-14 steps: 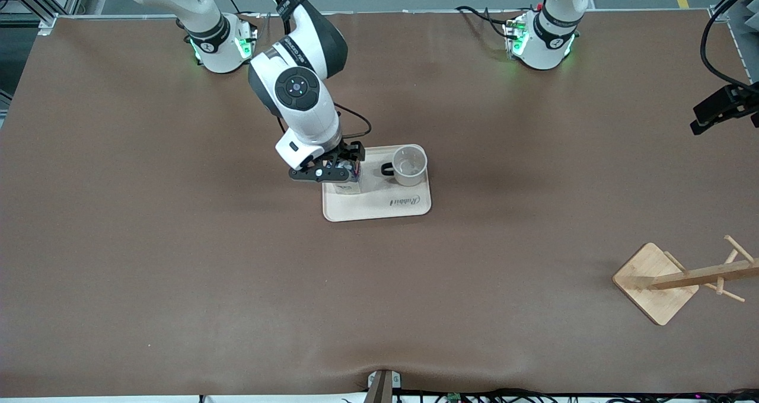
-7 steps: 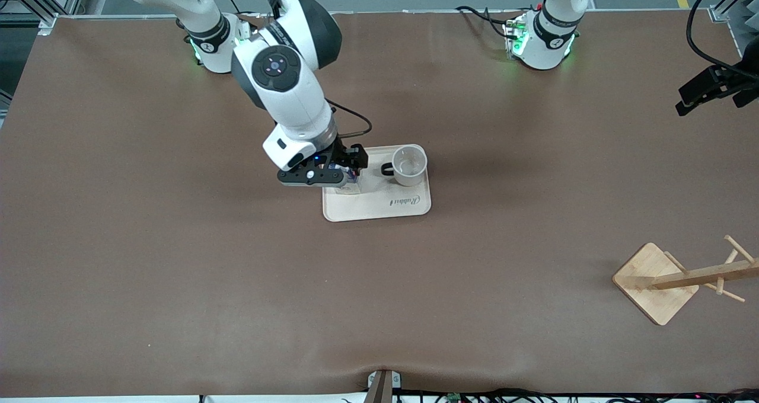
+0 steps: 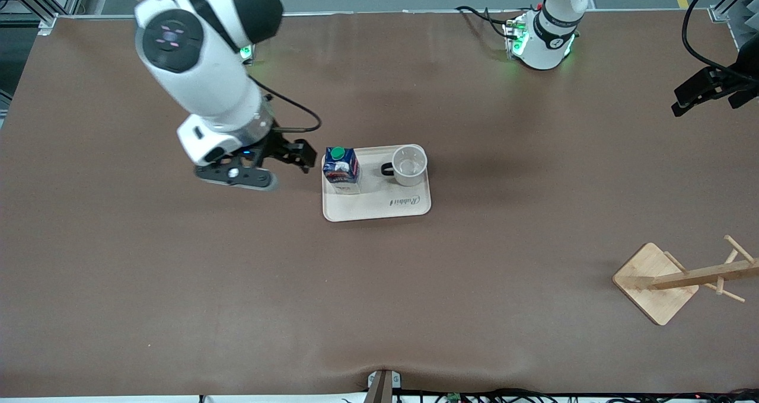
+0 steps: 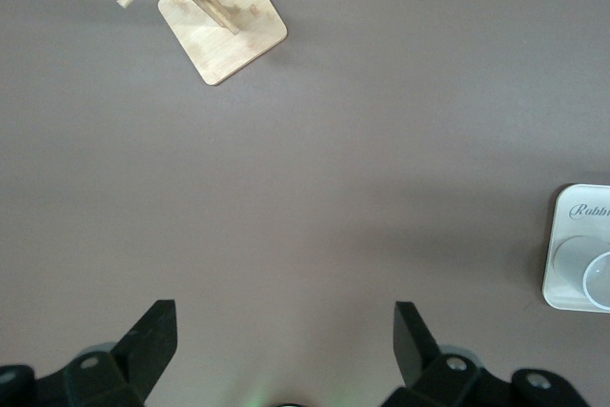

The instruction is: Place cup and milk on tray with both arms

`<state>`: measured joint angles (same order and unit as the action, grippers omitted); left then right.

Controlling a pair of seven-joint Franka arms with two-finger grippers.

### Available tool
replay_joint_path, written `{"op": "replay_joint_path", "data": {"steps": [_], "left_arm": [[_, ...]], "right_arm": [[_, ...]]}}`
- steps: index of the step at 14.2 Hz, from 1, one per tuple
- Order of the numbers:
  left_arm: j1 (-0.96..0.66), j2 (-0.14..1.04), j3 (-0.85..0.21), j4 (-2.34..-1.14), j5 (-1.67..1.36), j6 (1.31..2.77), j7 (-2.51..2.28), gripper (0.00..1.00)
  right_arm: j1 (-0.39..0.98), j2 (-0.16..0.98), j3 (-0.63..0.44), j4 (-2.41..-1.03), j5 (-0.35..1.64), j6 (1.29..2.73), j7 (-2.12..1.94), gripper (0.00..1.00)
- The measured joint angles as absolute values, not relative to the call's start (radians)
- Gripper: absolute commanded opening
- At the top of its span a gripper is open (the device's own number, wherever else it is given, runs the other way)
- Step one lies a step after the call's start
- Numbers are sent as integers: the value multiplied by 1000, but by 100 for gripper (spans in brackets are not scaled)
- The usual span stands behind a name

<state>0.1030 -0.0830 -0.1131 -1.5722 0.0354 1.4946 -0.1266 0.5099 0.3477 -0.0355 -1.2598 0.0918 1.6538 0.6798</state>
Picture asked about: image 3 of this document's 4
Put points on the wooden cup rack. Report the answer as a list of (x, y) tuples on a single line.
[(652, 287)]

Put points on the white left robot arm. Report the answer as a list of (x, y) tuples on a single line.
[(542, 47)]

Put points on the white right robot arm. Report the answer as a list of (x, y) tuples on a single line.
[(201, 77)]

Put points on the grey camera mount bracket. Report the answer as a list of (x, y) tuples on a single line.
[(379, 391)]

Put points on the small green circuit board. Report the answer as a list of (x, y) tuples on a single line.
[(454, 398)]

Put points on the brown table cover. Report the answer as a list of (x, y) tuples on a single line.
[(379, 302)]

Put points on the beige plastic tray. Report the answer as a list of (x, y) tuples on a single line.
[(379, 204)]

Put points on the blue milk carton green cap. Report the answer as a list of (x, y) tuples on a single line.
[(342, 172)]

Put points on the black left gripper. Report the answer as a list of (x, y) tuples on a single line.
[(737, 74)]

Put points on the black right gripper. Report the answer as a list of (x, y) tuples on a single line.
[(273, 144)]

